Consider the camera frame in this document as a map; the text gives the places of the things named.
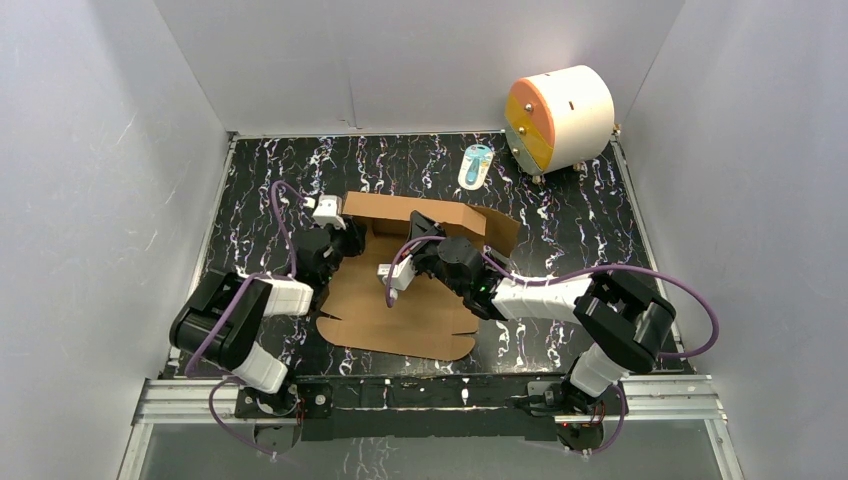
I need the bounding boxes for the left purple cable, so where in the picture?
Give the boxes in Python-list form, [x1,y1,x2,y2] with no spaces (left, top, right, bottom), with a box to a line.
[184,180,313,458]

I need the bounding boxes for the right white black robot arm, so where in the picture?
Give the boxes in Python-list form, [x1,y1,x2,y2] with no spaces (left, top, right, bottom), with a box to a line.
[383,211,676,414]

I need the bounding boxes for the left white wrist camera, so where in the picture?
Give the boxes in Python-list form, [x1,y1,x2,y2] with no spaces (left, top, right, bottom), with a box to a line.
[312,194,346,230]

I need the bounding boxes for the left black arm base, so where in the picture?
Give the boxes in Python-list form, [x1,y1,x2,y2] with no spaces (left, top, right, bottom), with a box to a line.
[234,380,334,460]

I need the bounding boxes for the purple cable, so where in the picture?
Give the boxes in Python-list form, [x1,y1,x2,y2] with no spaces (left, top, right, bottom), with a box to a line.
[385,235,721,457]
[184,180,313,458]

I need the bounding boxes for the aluminium frame rail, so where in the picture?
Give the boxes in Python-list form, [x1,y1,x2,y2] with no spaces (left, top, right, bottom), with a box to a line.
[119,373,743,479]

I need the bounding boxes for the white cylindrical drum orange face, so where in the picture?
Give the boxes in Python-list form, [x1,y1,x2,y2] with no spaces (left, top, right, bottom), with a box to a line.
[504,65,615,178]

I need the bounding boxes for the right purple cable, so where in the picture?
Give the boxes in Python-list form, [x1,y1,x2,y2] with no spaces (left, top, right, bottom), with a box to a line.
[385,235,721,457]

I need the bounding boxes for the light blue packaged tool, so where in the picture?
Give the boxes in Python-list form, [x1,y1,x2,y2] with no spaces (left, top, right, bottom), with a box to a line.
[458,144,494,191]

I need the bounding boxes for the brown cardboard box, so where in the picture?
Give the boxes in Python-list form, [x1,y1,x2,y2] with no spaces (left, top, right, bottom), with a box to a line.
[316,191,522,361]

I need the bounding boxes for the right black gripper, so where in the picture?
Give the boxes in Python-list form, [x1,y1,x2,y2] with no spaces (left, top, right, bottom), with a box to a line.
[398,212,467,298]

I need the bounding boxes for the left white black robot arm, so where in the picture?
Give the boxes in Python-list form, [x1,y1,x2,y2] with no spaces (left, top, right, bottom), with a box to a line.
[169,216,367,416]

